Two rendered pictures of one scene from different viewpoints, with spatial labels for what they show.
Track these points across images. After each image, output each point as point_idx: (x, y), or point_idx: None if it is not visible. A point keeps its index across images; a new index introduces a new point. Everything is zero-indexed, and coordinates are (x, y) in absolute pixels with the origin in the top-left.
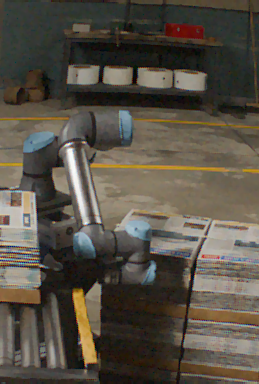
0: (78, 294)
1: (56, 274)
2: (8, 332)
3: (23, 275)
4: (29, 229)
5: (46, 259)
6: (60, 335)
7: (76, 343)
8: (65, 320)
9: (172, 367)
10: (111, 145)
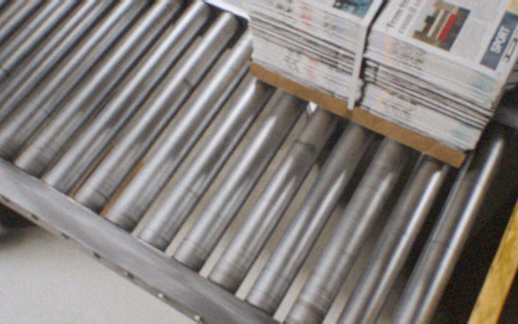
0: None
1: None
2: (357, 231)
3: (446, 126)
4: (488, 76)
5: None
6: (446, 272)
7: (508, 194)
8: (506, 166)
9: None
10: None
